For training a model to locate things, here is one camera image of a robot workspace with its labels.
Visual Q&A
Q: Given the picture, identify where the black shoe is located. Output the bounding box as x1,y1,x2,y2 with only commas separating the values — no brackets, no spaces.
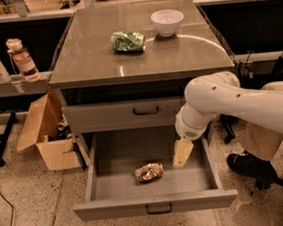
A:
227,151,278,184

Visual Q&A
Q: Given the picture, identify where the grey drawer cabinet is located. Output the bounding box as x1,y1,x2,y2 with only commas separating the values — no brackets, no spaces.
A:
49,0,235,148

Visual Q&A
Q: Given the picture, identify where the white bowl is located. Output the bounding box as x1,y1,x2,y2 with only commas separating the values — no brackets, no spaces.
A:
151,9,183,37

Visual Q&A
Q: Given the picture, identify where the wooden box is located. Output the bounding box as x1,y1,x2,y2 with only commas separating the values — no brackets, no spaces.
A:
17,90,81,171

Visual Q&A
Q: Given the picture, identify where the closed grey top drawer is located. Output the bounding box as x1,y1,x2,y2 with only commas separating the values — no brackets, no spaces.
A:
62,96,184,133

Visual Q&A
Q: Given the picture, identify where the black stand leg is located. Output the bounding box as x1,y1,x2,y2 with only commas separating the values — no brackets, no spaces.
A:
0,113,18,167

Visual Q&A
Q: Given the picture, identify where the open grey middle drawer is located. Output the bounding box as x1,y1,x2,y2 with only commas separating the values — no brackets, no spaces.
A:
74,125,238,221

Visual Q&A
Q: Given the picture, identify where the black chair base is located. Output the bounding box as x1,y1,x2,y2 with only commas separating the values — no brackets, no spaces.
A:
220,114,239,143

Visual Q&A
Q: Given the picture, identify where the crushed green can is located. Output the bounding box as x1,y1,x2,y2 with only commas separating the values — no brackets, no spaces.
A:
110,31,146,52

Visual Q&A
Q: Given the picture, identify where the crushed orange can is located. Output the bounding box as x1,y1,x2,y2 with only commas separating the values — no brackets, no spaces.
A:
135,162,164,183

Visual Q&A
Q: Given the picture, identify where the pink labelled bottle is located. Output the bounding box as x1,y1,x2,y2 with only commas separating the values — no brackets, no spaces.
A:
6,38,40,82

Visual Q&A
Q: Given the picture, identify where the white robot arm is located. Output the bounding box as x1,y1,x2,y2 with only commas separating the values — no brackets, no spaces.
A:
174,71,283,168

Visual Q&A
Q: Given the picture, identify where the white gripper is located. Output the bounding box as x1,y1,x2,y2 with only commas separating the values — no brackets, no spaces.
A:
173,103,218,169

